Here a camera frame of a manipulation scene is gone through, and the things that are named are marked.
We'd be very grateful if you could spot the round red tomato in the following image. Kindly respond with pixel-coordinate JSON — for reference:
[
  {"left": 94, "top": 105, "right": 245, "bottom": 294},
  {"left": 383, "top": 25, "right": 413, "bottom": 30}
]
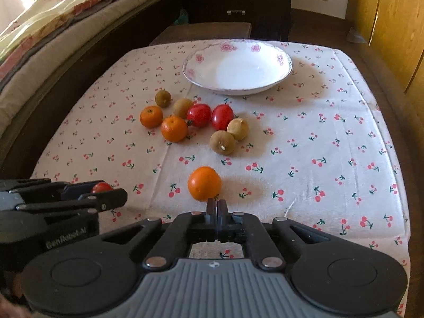
[{"left": 91, "top": 182, "right": 113, "bottom": 194}]

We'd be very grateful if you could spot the orange tangerine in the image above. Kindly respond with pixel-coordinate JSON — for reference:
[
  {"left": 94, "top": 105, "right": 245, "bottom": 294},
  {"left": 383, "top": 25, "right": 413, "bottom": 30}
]
[
  {"left": 188, "top": 167, "right": 222, "bottom": 202},
  {"left": 161, "top": 116, "right": 188, "bottom": 143},
  {"left": 139, "top": 105, "right": 163, "bottom": 129}
]

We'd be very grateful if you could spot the dark brown longan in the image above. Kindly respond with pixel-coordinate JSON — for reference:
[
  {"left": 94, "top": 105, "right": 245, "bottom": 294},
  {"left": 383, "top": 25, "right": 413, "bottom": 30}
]
[{"left": 154, "top": 90, "right": 172, "bottom": 108}]

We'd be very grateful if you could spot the tan longan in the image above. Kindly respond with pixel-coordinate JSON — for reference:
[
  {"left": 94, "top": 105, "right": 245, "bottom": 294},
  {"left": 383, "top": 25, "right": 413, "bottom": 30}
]
[
  {"left": 226, "top": 118, "right": 249, "bottom": 141},
  {"left": 173, "top": 98, "right": 193, "bottom": 119}
]

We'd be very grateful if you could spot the oval red tomato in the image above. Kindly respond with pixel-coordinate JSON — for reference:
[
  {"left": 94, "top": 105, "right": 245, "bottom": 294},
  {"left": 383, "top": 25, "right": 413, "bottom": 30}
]
[{"left": 211, "top": 104, "right": 234, "bottom": 131}]

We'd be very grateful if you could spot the beige mattress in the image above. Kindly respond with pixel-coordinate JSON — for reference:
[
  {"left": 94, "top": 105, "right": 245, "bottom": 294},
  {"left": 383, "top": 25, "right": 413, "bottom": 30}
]
[{"left": 1, "top": 0, "right": 149, "bottom": 131}]

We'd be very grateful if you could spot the cherry print tablecloth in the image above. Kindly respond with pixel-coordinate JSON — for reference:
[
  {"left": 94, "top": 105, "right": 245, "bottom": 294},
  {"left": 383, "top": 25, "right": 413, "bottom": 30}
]
[{"left": 23, "top": 40, "right": 409, "bottom": 317}]

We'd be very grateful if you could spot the white floral plate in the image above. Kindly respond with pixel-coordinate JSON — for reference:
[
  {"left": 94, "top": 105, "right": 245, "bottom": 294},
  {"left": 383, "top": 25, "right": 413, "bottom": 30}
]
[{"left": 182, "top": 39, "right": 293, "bottom": 96}]

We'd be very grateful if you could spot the dark wooden stool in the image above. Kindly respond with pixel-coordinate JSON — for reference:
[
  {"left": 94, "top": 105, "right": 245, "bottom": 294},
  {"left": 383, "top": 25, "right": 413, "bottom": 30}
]
[{"left": 150, "top": 22, "right": 251, "bottom": 46}]

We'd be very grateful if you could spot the floral quilt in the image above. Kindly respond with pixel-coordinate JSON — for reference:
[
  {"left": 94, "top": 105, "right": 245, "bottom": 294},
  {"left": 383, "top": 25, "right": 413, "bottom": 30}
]
[{"left": 0, "top": 0, "right": 176, "bottom": 81}]

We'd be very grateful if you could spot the dark wooden nightstand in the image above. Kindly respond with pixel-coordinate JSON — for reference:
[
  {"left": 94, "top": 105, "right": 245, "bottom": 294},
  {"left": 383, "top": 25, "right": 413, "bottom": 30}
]
[{"left": 182, "top": 0, "right": 291, "bottom": 41}]

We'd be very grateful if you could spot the yellow wooden wardrobe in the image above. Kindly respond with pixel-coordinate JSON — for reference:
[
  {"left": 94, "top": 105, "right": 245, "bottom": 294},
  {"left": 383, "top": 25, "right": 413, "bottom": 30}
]
[{"left": 346, "top": 0, "right": 423, "bottom": 129}]

